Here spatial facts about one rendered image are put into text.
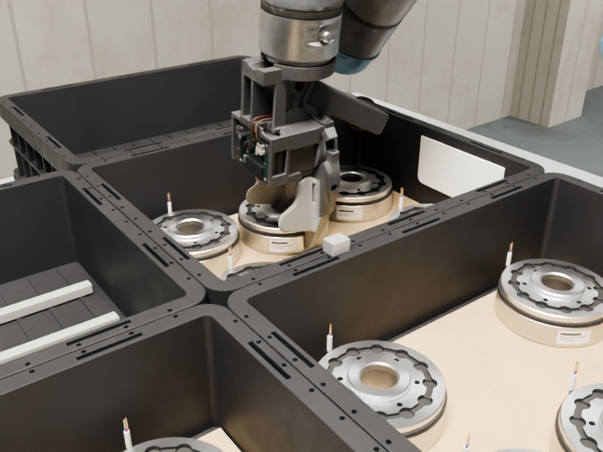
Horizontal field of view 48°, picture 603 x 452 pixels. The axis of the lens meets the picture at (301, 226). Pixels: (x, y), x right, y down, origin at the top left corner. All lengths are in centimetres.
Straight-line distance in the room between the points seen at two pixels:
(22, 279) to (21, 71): 153
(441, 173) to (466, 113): 278
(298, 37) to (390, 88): 254
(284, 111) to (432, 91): 273
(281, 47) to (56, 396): 35
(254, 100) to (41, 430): 34
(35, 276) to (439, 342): 42
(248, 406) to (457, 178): 43
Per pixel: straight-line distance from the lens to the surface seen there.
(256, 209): 78
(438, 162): 84
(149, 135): 111
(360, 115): 71
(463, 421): 56
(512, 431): 56
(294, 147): 65
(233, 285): 52
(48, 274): 76
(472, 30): 349
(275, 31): 62
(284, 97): 65
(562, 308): 65
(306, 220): 71
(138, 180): 77
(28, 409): 47
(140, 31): 238
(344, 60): 76
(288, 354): 45
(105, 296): 71
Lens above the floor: 121
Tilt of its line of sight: 28 degrees down
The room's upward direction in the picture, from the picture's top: straight up
